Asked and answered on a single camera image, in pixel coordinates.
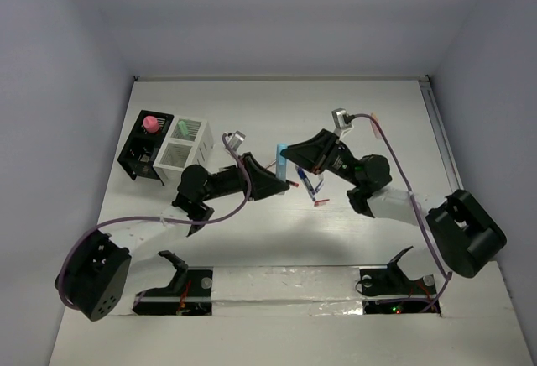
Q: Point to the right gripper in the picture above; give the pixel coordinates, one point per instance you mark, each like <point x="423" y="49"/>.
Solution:
<point x="310" y="154"/>

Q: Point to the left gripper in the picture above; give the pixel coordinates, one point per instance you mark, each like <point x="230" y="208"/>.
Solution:
<point x="263" y="182"/>

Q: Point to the blue highlighter marker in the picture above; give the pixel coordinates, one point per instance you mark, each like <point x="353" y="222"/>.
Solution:
<point x="281" y="167"/>

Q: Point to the red pen cap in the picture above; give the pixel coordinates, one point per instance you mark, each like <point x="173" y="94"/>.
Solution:
<point x="322" y="202"/>

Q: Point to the green highlighter marker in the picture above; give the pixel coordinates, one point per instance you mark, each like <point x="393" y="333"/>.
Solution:
<point x="183" y="128"/>

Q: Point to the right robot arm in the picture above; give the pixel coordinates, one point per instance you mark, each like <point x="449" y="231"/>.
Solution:
<point x="465" y="234"/>

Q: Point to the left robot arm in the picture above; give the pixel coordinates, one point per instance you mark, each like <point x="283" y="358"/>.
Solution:
<point x="119" y="262"/>

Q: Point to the blue gel pen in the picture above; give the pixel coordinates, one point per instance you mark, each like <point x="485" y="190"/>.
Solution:
<point x="306" y="182"/>

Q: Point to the white slatted organizer container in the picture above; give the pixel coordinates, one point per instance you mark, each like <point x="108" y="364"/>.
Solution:
<point x="178" y="152"/>

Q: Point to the black organizer container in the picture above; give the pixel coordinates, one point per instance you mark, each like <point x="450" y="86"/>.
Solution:
<point x="140" y="150"/>

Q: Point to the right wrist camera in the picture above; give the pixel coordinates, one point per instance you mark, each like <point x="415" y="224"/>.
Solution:
<point x="342" y="121"/>

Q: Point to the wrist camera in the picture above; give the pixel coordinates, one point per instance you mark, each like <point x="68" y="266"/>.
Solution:
<point x="342" y="121"/>
<point x="235" y="140"/>

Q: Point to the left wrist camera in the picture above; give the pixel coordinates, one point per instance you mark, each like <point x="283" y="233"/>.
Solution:
<point x="235" y="140"/>

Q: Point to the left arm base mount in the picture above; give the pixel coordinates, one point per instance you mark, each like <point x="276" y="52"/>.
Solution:
<point x="187" y="294"/>

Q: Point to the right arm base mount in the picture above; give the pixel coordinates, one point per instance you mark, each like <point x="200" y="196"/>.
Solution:
<point x="387" y="290"/>

